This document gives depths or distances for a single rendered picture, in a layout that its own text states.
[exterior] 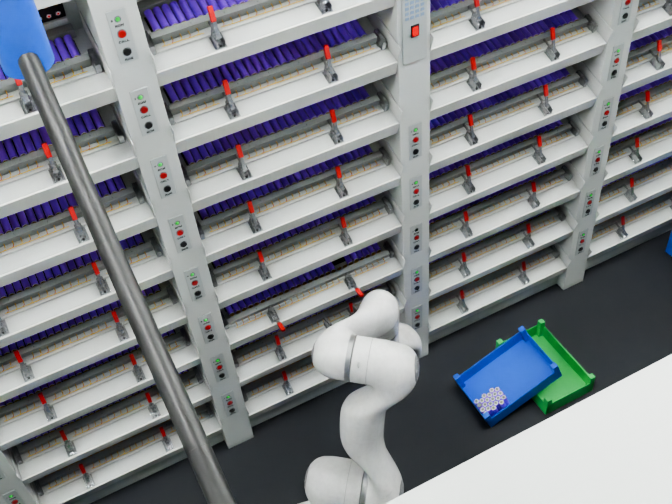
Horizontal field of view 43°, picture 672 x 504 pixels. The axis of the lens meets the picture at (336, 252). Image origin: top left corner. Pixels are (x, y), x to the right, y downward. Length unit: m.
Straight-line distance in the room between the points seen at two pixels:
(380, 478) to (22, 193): 1.03
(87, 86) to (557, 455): 1.34
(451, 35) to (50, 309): 1.25
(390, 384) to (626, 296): 1.78
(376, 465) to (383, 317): 0.34
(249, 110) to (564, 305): 1.68
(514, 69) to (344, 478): 1.24
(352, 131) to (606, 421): 1.48
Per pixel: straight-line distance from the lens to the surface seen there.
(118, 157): 2.04
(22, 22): 1.04
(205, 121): 2.08
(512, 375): 3.04
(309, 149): 2.25
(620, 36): 2.71
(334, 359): 1.78
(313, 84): 2.15
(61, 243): 2.16
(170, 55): 1.97
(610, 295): 3.41
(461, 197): 2.67
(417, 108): 2.34
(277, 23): 2.02
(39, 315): 2.30
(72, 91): 1.94
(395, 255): 2.74
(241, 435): 2.97
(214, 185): 2.19
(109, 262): 0.94
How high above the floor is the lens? 2.52
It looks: 46 degrees down
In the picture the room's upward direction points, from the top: 6 degrees counter-clockwise
